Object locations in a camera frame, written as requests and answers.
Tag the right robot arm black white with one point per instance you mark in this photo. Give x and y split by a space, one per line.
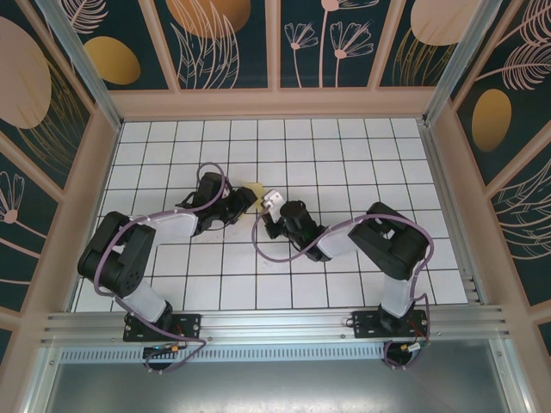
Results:
387 241

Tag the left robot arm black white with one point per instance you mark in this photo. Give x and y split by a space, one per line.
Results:
112 258

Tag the aluminium frame post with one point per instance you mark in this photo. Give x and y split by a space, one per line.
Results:
87 73
469 47

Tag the aluminium mounting rail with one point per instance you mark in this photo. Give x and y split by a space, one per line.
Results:
275 327

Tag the grey metal sheet panel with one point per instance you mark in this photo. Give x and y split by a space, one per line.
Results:
275 387

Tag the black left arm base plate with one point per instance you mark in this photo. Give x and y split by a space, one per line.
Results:
189 327

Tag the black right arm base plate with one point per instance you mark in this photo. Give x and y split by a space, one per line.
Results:
366 327

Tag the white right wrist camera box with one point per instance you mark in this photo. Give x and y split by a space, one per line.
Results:
273 200

